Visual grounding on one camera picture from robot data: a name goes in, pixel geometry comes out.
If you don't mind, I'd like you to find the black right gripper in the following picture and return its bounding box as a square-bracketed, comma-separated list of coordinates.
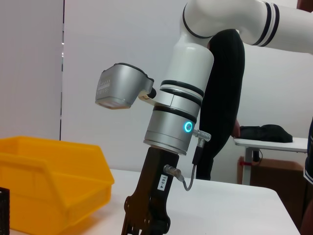
[121, 146, 181, 235]

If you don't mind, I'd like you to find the black mesh pen holder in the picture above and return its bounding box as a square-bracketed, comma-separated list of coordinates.
[0, 187, 11, 235]

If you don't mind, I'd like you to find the white background desk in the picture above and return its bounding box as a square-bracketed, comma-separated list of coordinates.
[233, 136, 309, 186]

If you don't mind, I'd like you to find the yellow plastic bin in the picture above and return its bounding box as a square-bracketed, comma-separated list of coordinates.
[0, 136, 115, 235]

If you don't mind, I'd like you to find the brown cardboard box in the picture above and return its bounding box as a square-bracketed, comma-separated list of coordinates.
[238, 156, 306, 194]

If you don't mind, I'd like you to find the person in black clothes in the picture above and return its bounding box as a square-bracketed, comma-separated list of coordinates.
[195, 29, 246, 181]

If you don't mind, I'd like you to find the black bag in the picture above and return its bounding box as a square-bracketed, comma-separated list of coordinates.
[239, 124, 293, 143]

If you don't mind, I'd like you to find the right gripper cable with plugs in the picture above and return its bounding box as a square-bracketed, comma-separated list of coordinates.
[163, 129, 212, 192]

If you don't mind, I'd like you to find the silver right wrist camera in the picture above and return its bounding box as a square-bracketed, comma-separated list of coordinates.
[94, 63, 157, 111]

